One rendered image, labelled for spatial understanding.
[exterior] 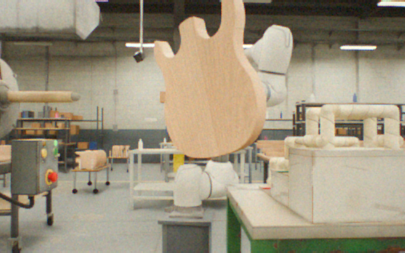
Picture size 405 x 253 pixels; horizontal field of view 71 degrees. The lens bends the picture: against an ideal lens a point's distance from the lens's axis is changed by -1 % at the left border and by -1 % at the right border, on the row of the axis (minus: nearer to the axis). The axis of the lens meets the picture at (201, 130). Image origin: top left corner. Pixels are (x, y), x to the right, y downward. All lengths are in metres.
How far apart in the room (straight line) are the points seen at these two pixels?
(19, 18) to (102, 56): 12.00
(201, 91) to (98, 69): 12.00
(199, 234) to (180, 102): 0.86
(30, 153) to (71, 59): 12.08
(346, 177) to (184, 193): 0.98
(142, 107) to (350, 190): 11.53
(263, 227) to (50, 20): 0.71
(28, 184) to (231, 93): 0.81
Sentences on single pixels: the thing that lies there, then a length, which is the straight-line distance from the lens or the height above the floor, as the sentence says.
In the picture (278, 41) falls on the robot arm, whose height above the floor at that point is 1.46.
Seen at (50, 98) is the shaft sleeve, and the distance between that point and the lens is 0.95.
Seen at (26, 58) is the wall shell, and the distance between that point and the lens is 14.01.
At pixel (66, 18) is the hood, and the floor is 1.42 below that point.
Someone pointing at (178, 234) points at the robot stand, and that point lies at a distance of 1.58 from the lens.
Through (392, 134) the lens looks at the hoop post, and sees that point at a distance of 0.84.
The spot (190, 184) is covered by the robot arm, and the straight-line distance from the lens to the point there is 1.55.
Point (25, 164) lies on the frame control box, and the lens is 1.21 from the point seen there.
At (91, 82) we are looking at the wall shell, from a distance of 12.74.
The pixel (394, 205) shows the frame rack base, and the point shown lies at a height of 0.97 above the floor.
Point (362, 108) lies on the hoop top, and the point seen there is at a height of 1.20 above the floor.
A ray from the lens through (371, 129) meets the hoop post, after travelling 0.91.
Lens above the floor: 1.14
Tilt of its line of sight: 1 degrees up
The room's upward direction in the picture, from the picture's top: straight up
